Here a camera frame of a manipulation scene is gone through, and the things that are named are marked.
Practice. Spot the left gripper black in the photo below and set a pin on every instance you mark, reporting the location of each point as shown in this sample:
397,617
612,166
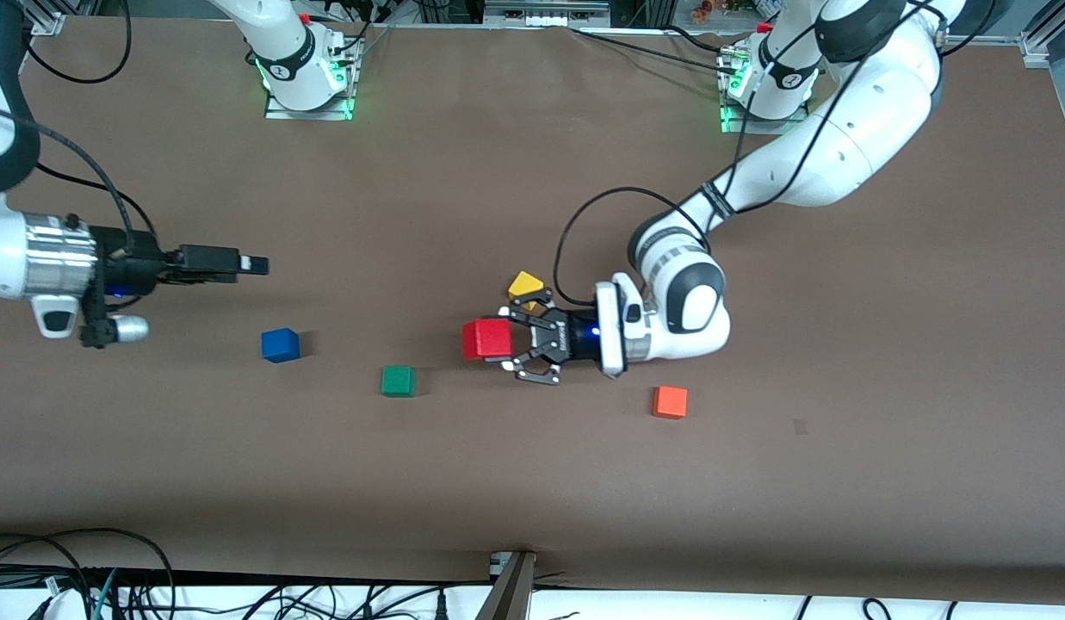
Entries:
577,337

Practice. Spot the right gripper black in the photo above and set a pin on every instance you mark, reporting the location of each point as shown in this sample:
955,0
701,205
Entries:
134,265

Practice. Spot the red wooden cube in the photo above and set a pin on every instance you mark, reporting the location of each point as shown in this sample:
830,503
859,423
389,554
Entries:
487,338

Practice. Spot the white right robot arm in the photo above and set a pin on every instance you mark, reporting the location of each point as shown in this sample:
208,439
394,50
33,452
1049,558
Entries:
3,258

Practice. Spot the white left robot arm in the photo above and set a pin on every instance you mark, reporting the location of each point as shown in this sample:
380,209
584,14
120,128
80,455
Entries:
842,146

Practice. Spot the yellow wooden cube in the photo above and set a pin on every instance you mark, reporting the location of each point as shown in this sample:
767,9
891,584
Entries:
523,284

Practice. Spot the blue wooden cube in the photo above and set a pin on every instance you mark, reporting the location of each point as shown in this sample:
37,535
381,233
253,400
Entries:
280,346

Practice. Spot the orange wooden cube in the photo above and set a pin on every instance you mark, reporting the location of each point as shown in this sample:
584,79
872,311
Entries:
670,402

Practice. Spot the green wooden cube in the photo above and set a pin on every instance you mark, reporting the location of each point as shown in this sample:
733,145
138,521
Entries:
398,381

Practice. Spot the brown table cover sheet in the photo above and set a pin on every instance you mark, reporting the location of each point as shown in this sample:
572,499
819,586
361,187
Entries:
411,172

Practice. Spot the small orange background object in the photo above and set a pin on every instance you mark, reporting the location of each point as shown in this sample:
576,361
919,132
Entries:
702,9

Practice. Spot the small metal clamp bracket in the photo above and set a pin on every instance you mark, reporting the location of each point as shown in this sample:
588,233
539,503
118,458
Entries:
498,564

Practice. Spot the aluminium camera stand bar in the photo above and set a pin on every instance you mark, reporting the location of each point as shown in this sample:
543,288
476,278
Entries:
508,594

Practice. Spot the aluminium table frame profile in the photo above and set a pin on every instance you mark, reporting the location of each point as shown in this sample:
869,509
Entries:
46,17
1036,47

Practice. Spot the grey metal rail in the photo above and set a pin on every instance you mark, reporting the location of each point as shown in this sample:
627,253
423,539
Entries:
545,13

